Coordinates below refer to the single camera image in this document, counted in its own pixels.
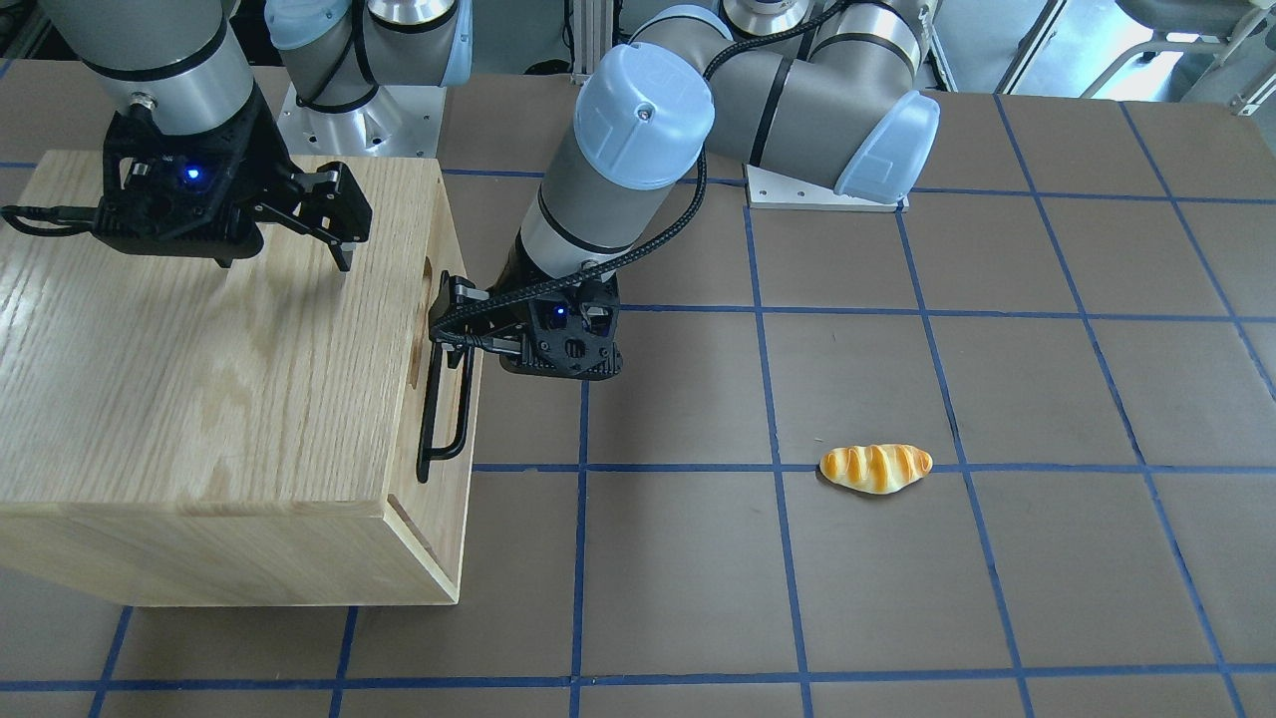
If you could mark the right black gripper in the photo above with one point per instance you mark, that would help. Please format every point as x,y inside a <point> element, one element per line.
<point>261,152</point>

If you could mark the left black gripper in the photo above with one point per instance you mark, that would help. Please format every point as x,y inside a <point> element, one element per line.
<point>505,302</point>

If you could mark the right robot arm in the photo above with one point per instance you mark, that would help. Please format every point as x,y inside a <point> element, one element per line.
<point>182,61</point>

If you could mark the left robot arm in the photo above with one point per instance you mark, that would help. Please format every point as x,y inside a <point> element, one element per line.
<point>823,93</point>

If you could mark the wooden drawer cabinet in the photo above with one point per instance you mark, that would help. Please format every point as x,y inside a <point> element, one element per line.
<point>176,434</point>

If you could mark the toy bread loaf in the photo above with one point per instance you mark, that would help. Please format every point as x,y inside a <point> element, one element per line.
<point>879,469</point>

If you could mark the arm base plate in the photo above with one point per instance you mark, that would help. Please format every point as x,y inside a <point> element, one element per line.
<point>769,190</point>
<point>400,122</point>

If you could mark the aluminium frame post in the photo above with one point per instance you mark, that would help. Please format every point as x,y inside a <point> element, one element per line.
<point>592,31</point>

